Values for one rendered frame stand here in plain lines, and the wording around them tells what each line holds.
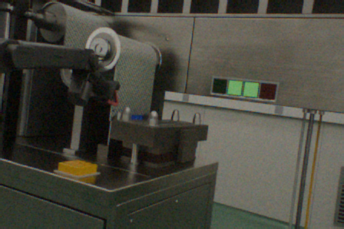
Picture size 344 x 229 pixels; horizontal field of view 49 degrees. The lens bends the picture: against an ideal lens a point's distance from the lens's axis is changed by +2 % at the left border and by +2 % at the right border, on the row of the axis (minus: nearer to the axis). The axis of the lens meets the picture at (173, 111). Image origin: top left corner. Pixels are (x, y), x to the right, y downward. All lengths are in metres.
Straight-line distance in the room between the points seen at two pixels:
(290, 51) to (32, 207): 0.94
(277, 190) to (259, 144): 0.47
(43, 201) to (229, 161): 2.98
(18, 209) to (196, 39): 0.85
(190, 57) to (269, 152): 2.41
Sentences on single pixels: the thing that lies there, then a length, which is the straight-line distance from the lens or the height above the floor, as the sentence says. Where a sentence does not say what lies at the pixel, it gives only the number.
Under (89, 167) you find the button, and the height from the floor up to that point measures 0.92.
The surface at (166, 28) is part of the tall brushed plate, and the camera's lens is 1.54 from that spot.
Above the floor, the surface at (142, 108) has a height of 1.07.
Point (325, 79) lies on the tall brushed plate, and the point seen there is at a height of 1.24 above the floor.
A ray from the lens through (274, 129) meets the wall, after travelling 3.73.
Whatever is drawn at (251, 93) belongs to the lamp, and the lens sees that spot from 1.35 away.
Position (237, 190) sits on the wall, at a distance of 3.91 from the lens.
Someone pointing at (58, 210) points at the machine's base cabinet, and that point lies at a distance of 1.04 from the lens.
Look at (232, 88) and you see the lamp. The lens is 1.37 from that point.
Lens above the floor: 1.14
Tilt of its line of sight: 3 degrees down
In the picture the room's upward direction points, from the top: 7 degrees clockwise
